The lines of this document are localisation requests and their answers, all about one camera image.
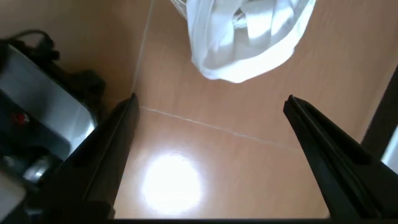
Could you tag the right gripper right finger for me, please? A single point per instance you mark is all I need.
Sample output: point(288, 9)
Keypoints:
point(342, 174)

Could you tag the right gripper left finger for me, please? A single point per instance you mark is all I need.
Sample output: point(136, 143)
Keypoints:
point(99, 161)

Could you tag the white garment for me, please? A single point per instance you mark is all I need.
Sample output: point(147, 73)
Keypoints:
point(242, 46)

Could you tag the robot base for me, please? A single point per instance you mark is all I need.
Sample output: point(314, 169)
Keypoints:
point(37, 93)

